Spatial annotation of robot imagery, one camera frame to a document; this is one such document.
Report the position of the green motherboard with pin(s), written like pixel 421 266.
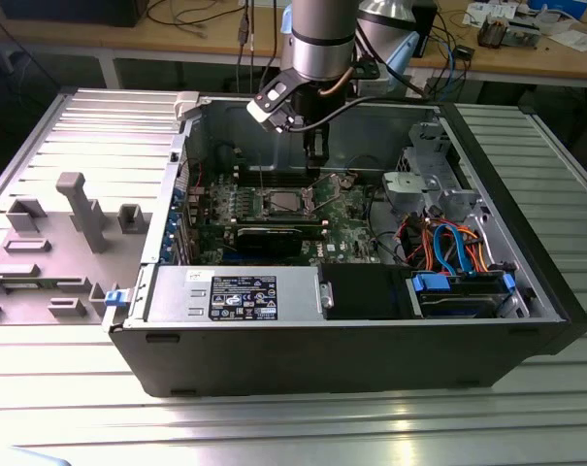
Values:
pixel 341 228

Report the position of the wooden desk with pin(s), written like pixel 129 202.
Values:
pixel 79 36

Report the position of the white paper sheet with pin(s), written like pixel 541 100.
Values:
pixel 577 40

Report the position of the black open PC case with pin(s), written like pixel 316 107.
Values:
pixel 322 359

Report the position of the copper coil transformer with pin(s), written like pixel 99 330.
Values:
pixel 492 31

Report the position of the CPU socket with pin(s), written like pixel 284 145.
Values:
pixel 263 204

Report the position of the black plastic cover block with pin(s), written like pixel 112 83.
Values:
pixel 361 291

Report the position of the green RAM stick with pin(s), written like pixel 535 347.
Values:
pixel 26 285

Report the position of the silver power supply unit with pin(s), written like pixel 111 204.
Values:
pixel 176 291

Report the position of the blue case latch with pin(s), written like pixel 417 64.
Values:
pixel 114 298

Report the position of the round coin cell battery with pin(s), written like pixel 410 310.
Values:
pixel 346 183

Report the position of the black RAM slot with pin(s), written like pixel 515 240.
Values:
pixel 278 172
pixel 278 182

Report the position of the black graphics card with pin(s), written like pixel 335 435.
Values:
pixel 269 242

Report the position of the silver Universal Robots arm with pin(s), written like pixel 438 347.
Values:
pixel 322 48

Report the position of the expansion slot blue retainer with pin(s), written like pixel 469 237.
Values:
pixel 167 247

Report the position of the grey parts rack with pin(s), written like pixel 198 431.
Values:
pixel 55 262

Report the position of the hard disk in blue carrier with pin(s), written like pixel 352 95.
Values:
pixel 431 283

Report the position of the small black adapter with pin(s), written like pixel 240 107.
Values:
pixel 465 52

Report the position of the flat blue box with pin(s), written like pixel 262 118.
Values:
pixel 560 6

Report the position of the small grey device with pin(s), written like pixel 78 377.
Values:
pixel 523 34

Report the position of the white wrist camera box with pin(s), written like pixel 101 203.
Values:
pixel 269 104

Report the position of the silver metal disk bay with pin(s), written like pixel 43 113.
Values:
pixel 409 187

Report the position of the printed paper leaflets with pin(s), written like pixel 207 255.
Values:
pixel 475 12

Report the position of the large black box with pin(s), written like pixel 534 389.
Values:
pixel 70 12

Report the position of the upright black box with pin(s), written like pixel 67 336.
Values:
pixel 426 29

